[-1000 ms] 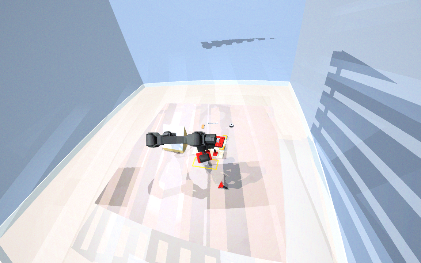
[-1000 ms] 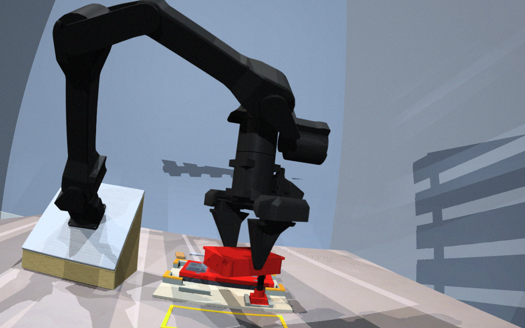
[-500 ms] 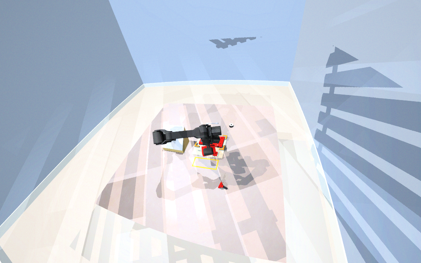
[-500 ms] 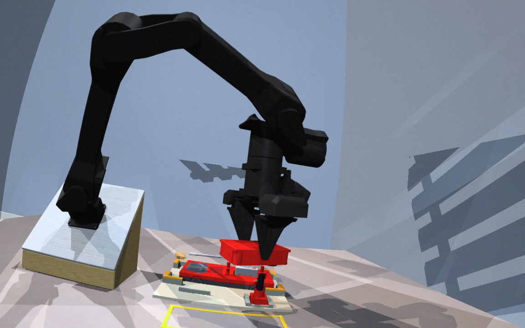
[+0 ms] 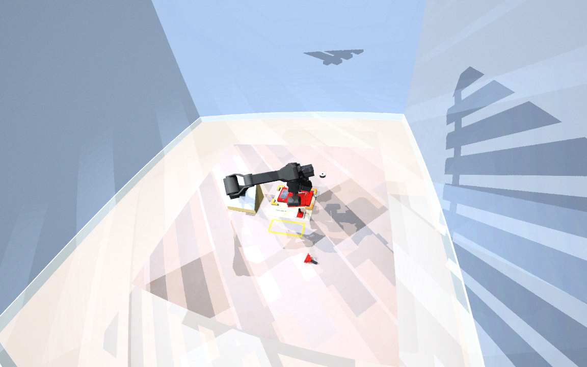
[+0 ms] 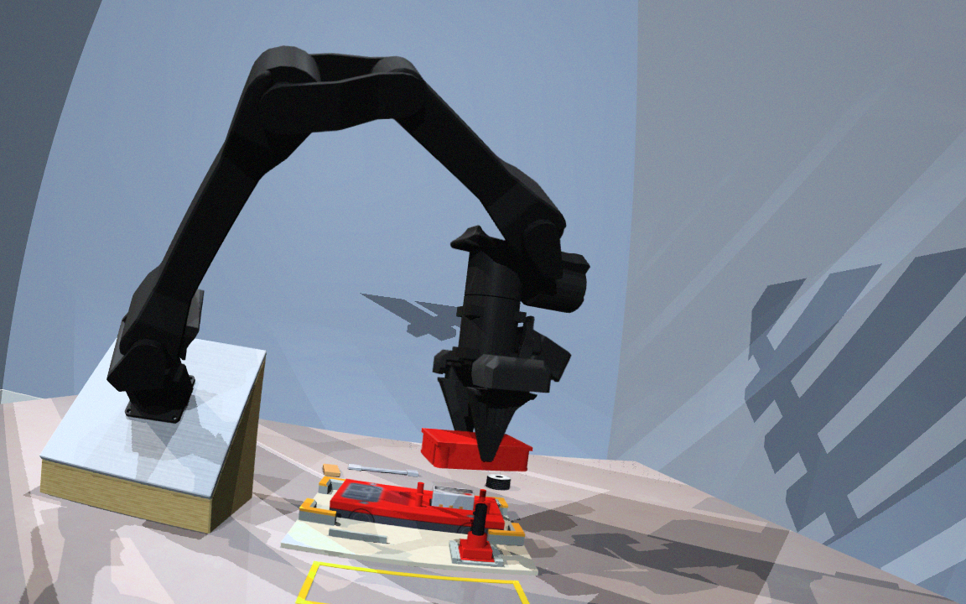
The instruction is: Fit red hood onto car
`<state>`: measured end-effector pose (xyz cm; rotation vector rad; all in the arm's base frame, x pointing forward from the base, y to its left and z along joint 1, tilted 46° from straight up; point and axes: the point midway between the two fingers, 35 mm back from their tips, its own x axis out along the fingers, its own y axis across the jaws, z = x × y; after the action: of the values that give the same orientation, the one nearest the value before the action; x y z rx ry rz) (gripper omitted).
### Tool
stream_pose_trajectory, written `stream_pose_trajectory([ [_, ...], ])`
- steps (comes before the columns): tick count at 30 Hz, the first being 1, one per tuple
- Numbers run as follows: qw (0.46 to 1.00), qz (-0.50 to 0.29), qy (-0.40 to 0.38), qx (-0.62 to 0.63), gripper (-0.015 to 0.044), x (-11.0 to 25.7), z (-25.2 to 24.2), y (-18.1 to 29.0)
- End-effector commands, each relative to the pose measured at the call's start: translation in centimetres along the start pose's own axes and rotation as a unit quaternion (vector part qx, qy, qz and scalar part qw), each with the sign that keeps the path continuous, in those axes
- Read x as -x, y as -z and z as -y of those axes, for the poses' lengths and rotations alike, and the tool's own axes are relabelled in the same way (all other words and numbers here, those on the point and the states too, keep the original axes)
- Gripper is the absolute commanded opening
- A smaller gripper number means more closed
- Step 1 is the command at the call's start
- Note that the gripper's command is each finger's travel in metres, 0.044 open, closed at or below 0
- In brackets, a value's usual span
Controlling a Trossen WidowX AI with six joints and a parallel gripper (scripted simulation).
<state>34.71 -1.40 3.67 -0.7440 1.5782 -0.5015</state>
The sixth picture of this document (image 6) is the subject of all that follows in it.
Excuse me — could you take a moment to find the black rubber tyre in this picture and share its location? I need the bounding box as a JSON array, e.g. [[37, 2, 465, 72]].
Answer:
[[486, 474, 512, 491]]

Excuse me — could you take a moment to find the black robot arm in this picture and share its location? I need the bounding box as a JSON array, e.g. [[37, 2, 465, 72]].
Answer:
[[106, 45, 590, 424]]

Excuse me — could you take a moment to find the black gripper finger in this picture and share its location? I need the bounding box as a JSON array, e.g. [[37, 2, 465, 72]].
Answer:
[[466, 387, 537, 461], [438, 377, 483, 432]]

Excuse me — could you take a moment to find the red joystick with black handle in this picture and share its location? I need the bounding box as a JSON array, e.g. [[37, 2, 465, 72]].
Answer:
[[458, 502, 495, 562]]

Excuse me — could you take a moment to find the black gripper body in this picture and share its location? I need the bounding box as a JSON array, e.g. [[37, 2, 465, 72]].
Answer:
[[433, 295, 552, 394]]

